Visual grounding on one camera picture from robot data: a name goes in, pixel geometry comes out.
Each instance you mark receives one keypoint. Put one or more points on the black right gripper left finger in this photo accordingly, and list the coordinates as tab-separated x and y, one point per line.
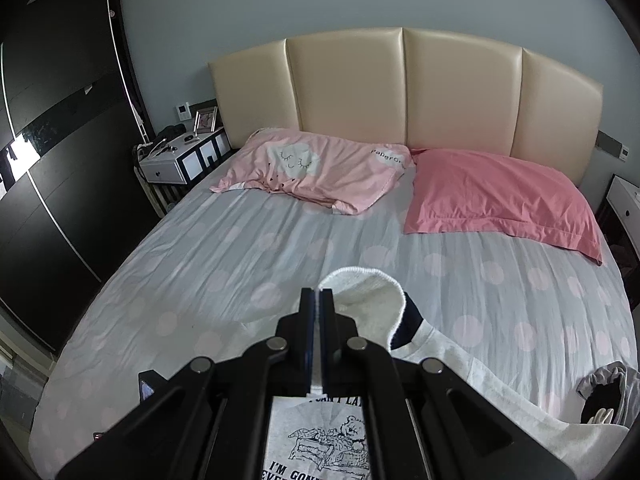
293	368

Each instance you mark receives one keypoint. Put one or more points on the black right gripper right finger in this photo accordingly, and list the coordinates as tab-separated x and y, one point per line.
338	361

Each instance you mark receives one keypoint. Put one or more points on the grey clothes pile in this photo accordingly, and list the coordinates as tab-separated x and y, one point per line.
611	387

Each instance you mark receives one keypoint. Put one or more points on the grey polka dot bed sheet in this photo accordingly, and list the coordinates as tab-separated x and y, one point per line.
219	270

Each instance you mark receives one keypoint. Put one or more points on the light pink patterned pillow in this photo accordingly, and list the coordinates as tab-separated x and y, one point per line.
345	176

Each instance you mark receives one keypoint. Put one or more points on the plain pink pillow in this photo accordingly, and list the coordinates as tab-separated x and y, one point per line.
460	191

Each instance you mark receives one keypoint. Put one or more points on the white black left nightstand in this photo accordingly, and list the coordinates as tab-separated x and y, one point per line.
171	170

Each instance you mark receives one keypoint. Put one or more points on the framed photo on nightstand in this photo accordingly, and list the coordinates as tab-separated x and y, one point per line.
205	120

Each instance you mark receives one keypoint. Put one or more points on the beige padded headboard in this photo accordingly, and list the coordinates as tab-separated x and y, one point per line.
422	88

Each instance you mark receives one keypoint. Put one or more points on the white right nightstand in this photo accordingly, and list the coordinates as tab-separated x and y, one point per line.
618	214

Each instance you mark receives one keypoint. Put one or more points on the white wall thermostat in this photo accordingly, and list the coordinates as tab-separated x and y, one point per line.
183	111

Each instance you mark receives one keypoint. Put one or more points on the grey wall switch panel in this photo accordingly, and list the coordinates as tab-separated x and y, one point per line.
611	146

